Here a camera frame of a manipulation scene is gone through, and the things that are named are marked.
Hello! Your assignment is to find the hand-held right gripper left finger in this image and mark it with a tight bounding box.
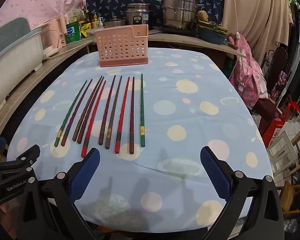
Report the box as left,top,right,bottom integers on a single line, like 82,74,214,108
25,147,100,240

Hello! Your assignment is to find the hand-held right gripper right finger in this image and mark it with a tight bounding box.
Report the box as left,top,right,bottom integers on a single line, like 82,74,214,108
201,146,285,240

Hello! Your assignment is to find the red chopstick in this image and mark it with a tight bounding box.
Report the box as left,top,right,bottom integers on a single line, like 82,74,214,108
81,80,107,158
114,76,130,154

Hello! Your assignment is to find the green chopstick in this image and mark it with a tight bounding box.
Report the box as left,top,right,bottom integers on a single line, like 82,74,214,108
140,73,146,147
54,80,88,147

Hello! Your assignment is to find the maroon chopstick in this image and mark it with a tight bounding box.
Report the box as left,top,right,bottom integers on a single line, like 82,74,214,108
129,76,135,155
61,79,93,147

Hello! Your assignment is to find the pink perforated utensil holder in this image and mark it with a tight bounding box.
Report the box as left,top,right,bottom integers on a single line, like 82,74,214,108
94,24,149,68

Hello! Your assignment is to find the person's left hand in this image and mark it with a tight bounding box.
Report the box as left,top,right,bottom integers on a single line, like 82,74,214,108
0,202,10,230

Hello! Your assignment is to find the blue planet print tablecloth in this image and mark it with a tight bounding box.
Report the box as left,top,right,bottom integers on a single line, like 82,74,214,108
6,47,274,232

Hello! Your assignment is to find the white stool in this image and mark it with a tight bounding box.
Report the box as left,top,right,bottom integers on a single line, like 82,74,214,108
266,131,299,175

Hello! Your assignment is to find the red plastic bag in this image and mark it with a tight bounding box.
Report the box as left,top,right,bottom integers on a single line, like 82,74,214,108
262,114,287,147

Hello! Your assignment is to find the wooden stool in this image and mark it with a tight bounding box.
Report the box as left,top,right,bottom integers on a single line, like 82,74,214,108
277,180,300,219

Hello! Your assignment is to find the white tub with grey lid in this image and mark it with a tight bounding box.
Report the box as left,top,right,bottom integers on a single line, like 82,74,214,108
0,17,44,115

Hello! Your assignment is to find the pink pineapple print cloth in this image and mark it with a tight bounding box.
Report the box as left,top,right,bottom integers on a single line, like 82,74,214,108
226,34,268,111

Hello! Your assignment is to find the glass jug appliance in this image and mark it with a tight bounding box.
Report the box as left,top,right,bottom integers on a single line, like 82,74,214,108
39,24,59,57

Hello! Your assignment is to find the dark metal chair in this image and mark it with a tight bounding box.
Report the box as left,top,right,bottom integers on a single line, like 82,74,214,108
261,47,294,108

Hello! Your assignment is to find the pink kettle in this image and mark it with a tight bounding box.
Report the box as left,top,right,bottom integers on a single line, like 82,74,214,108
49,14,67,48

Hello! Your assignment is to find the green box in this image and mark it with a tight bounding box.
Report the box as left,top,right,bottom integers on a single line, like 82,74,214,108
64,21,82,44

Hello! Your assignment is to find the yellow packet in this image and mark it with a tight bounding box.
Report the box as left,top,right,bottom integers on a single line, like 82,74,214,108
80,22,93,38

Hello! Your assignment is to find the blue basin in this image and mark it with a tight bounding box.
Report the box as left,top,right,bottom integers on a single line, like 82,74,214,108
197,27,227,45

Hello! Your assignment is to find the white packet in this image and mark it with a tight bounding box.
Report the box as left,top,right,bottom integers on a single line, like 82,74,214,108
66,9,85,23

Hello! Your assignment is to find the black induction cooker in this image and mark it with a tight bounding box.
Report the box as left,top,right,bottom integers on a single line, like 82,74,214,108
162,27,198,36

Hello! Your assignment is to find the green rectangular tray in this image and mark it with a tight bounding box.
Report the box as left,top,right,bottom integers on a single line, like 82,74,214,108
195,20,228,34

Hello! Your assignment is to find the pump bottle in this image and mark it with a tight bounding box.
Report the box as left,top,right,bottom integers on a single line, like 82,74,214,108
91,12,101,29

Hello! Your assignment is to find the small steel pot with lid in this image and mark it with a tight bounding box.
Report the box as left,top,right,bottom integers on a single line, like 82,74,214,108
104,16,127,29

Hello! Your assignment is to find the beige curtain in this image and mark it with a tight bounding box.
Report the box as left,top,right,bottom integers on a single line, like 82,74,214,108
221,0,292,64

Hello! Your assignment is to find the steel steamer pot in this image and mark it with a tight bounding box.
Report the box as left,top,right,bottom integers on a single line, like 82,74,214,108
161,0,205,30

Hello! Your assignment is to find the steel rice cooker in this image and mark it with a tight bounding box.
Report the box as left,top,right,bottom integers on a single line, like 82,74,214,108
124,3,155,27

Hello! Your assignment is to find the white cable with switch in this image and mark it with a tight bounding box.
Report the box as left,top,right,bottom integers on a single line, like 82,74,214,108
229,0,241,41

